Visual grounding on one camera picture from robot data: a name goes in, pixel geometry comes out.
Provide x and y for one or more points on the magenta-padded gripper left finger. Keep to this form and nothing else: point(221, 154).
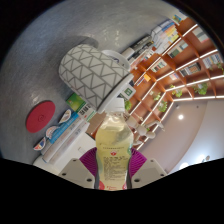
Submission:
point(76, 171)

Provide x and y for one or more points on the wooden artist mannequin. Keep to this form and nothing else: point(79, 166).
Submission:
point(143, 128)

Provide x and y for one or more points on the recessed ceiling spotlight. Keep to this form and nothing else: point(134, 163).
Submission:
point(180, 117)

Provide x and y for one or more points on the stack of colourful books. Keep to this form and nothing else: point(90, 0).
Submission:
point(165, 35)

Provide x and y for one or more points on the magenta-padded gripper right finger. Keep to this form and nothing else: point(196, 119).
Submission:
point(148, 171)

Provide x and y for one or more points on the brown chair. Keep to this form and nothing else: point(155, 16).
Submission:
point(95, 123)

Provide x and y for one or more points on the white blue tissue pack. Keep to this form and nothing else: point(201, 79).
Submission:
point(66, 133)

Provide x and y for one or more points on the pile of magazines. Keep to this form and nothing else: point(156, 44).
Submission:
point(140, 45)

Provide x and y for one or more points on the white patterned mug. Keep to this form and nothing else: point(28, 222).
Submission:
point(90, 73)

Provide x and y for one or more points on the flat green white box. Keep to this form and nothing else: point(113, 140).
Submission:
point(75, 101)

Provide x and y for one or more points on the flat round red coaster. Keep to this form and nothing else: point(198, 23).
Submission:
point(40, 116)

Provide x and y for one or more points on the yellow drink bottle white cap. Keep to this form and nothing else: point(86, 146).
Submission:
point(115, 146)

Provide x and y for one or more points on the tall green white carton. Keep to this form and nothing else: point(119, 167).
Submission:
point(128, 91)

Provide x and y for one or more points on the wooden shelf unit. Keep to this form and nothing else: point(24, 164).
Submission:
point(181, 83)

